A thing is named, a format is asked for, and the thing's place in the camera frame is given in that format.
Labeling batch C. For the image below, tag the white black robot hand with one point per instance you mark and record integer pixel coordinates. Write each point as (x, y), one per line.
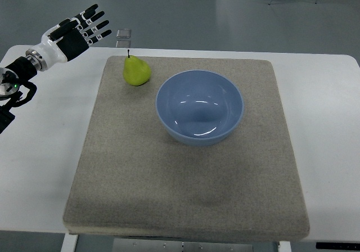
(73, 36)

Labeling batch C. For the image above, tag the green pear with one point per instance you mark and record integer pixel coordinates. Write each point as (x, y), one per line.
(136, 72)

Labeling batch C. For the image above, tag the blue ceramic bowl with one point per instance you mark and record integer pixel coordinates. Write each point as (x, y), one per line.
(199, 107)

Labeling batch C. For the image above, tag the floor socket plate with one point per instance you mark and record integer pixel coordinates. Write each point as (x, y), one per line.
(123, 38)

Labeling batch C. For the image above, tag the beige fabric mat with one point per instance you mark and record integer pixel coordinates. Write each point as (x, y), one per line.
(134, 179)

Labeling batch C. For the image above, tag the white table frame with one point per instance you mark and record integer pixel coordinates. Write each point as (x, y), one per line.
(72, 243)

